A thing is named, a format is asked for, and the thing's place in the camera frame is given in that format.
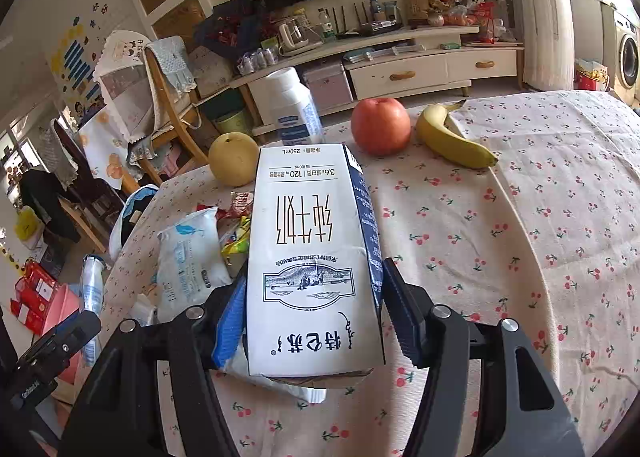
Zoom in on orange print tablecloth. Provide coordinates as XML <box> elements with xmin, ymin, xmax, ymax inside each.
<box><xmin>77</xmin><ymin>107</ymin><xmax>151</xmax><ymax>190</ymax></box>

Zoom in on red snack packet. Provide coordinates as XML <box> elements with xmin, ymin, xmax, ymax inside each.
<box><xmin>227</xmin><ymin>191</ymin><xmax>256</xmax><ymax>218</ymax></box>

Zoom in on white blue tissue packet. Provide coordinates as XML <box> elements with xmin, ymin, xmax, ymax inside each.
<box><xmin>156</xmin><ymin>207</ymin><xmax>233</xmax><ymax>323</ymax></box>

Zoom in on dark tray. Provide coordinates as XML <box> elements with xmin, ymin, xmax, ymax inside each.
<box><xmin>337</xmin><ymin>19</ymin><xmax>403</xmax><ymax>40</ymax></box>

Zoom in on clear plastic bottle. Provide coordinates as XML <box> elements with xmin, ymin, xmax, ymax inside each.
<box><xmin>79</xmin><ymin>253</ymin><xmax>112</xmax><ymax>369</ymax></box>

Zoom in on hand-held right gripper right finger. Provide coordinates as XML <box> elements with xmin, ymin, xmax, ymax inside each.
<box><xmin>381</xmin><ymin>258</ymin><xmax>586</xmax><ymax>457</ymax></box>

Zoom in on red paper bag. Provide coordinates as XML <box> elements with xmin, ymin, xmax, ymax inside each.
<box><xmin>575</xmin><ymin>59</ymin><xmax>610</xmax><ymax>92</ymax></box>

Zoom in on light green bucket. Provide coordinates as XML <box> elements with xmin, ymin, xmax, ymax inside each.
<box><xmin>215</xmin><ymin>109</ymin><xmax>253</xmax><ymax>135</ymax></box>

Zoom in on pink case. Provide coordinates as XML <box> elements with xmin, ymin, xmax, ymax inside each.
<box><xmin>302</xmin><ymin>63</ymin><xmax>355</xmax><ymax>115</ymax></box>

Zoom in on red gift box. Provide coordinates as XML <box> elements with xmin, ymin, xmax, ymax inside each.
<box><xmin>10</xmin><ymin>259</ymin><xmax>66</xmax><ymax>338</ymax></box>

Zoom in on yellow bag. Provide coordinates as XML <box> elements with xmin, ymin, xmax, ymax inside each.
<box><xmin>15</xmin><ymin>207</ymin><xmax>43</xmax><ymax>250</ymax></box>

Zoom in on yellow green snack wrapper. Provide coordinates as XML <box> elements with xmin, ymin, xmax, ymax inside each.
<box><xmin>220</xmin><ymin>217</ymin><xmax>252</xmax><ymax>258</ymax></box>

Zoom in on dark jacket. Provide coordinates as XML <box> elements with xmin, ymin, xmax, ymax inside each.
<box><xmin>20</xmin><ymin>169</ymin><xmax>81</xmax><ymax>243</ymax></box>

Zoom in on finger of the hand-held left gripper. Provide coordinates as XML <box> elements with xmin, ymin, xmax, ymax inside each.
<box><xmin>29</xmin><ymin>310</ymin><xmax>102</xmax><ymax>374</ymax></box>

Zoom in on green label water bottle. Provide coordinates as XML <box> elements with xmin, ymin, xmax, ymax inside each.
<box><xmin>316</xmin><ymin>8</ymin><xmax>335</xmax><ymax>42</ymax></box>

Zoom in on white milk carton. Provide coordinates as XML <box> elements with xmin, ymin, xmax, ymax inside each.
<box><xmin>246</xmin><ymin>143</ymin><xmax>387</xmax><ymax>390</ymax></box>

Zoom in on white curtain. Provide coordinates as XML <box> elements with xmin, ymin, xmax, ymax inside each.
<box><xmin>500</xmin><ymin>0</ymin><xmax>576</xmax><ymax>92</ymax></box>

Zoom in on glass kettle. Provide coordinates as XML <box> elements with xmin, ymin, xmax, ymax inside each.
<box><xmin>277</xmin><ymin>14</ymin><xmax>323</xmax><ymax>55</ymax></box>

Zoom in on white plastic bottle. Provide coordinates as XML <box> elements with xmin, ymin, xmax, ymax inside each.
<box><xmin>263</xmin><ymin>68</ymin><xmax>326</xmax><ymax>146</ymax></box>

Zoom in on yellow banana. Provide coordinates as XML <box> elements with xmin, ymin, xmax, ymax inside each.
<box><xmin>416</xmin><ymin>99</ymin><xmax>499</xmax><ymax>169</ymax></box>

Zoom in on yellow pomelo fruit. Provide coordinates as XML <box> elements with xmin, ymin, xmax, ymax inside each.
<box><xmin>208</xmin><ymin>132</ymin><xmax>261</xmax><ymax>186</ymax></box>

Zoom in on pack of small bottles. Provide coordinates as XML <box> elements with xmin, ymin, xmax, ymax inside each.
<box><xmin>236</xmin><ymin>48</ymin><xmax>278</xmax><ymax>75</ymax></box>

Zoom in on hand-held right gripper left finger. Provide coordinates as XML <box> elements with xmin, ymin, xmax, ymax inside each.
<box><xmin>57</xmin><ymin>261</ymin><xmax>249</xmax><ymax>457</ymax></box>

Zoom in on white television cabinet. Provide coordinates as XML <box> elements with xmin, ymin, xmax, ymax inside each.
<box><xmin>230</xmin><ymin>26</ymin><xmax>526</xmax><ymax>132</ymax></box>

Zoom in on washing machine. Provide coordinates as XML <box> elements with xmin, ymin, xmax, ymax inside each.
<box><xmin>602</xmin><ymin>4</ymin><xmax>640</xmax><ymax>102</ymax></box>

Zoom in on dark wrapped bouquet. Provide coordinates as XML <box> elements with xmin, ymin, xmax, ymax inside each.
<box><xmin>192</xmin><ymin>0</ymin><xmax>266</xmax><ymax>55</ymax></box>

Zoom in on golden ornament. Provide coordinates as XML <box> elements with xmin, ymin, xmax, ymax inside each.
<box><xmin>402</xmin><ymin>0</ymin><xmax>433</xmax><ymax>25</ymax></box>

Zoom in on white blue jacket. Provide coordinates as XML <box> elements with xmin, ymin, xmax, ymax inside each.
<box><xmin>107</xmin><ymin>186</ymin><xmax>160</xmax><ymax>263</ymax></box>

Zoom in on white crumpled paper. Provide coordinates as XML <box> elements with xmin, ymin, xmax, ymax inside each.
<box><xmin>215</xmin><ymin>337</ymin><xmax>328</xmax><ymax>404</ymax></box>

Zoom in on grey lace cloth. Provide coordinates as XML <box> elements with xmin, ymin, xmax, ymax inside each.
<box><xmin>145</xmin><ymin>36</ymin><xmax>198</xmax><ymax>94</ymax></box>

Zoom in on blue wall stickers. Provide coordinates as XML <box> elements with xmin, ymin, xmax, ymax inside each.
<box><xmin>47</xmin><ymin>0</ymin><xmax>126</xmax><ymax>102</ymax></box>

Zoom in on dark green box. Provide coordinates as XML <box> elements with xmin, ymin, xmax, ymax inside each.
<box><xmin>202</xmin><ymin>89</ymin><xmax>244</xmax><ymax>118</ymax></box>

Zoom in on dark wooden chair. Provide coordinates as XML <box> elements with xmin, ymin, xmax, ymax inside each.
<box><xmin>50</xmin><ymin>119</ymin><xmax>126</xmax><ymax>253</ymax></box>

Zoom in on red apple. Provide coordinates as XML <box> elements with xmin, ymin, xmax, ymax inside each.
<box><xmin>351</xmin><ymin>97</ymin><xmax>412</xmax><ymax>156</ymax></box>

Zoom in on stack of papers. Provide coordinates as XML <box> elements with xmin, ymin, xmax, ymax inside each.
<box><xmin>342</xmin><ymin>47</ymin><xmax>446</xmax><ymax>65</ymax></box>

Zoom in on white mesh food cover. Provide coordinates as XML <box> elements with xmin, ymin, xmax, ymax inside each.
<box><xmin>95</xmin><ymin>31</ymin><xmax>153</xmax><ymax>145</ymax></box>

